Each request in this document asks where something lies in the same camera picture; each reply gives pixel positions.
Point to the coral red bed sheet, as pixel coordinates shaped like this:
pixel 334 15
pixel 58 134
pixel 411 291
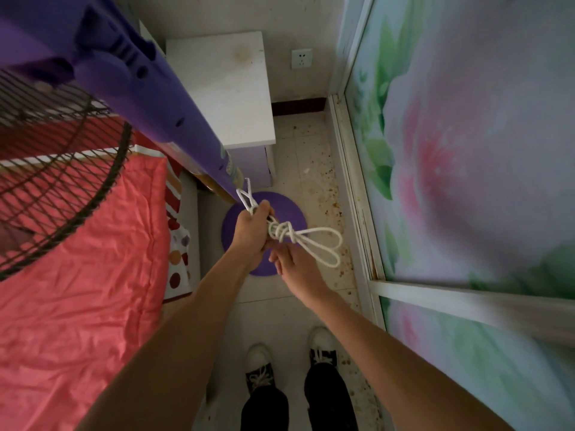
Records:
pixel 81 300

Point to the person's right black sneaker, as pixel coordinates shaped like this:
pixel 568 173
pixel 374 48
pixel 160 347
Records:
pixel 322 347

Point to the dotted white bedding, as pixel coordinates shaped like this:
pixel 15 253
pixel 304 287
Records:
pixel 179 260

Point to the dark red baseboard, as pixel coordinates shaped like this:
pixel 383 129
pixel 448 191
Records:
pixel 298 106

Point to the white wall socket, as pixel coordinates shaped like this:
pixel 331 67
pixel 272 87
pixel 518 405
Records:
pixel 302 59

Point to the person's left black trouser leg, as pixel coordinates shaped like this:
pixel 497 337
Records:
pixel 264 410

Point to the person's right forearm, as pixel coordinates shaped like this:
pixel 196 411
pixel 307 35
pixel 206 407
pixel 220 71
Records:
pixel 395 363

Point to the person's right thumb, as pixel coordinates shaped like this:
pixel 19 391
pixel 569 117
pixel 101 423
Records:
pixel 275 263

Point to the person's right black trouser leg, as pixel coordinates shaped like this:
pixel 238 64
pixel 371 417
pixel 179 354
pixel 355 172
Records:
pixel 330 399

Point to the person's left hand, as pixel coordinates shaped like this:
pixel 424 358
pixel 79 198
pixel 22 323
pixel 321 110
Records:
pixel 248 235

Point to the white bedside cabinet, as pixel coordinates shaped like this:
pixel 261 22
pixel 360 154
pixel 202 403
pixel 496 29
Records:
pixel 224 85

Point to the person's left forearm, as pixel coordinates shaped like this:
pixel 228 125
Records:
pixel 175 345

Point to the person's black sneaker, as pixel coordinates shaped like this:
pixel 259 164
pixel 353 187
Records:
pixel 322 347
pixel 259 368

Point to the person's left black sneaker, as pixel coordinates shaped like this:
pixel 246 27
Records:
pixel 259 368

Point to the floral sliding door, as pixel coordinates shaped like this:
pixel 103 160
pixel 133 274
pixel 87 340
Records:
pixel 458 143
pixel 494 381

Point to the person's left fingers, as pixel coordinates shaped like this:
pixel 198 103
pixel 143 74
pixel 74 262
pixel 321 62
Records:
pixel 263 213

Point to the person's black trouser leg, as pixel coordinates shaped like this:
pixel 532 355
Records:
pixel 264 410
pixel 330 399

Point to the person's right hand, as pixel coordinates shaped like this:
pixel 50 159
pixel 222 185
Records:
pixel 302 273

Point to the purple standing fan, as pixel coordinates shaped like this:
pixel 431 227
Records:
pixel 157 85

